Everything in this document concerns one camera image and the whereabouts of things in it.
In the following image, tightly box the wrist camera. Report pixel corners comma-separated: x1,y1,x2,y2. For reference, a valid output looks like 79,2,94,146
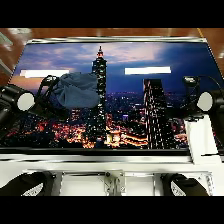
38,75,59,98
182,75,202,105

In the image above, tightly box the blue shirt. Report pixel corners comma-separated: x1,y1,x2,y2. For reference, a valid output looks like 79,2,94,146
49,71,101,111

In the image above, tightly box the black cable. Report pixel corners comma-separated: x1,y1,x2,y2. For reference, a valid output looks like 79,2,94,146
199,75,224,92

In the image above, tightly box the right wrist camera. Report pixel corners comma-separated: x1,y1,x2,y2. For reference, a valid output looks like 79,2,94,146
182,75,202,105

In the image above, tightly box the silver frame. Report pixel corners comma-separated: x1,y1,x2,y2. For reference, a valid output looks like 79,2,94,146
0,153,224,197

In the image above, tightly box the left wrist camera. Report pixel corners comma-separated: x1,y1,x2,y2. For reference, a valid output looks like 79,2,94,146
38,75,59,98

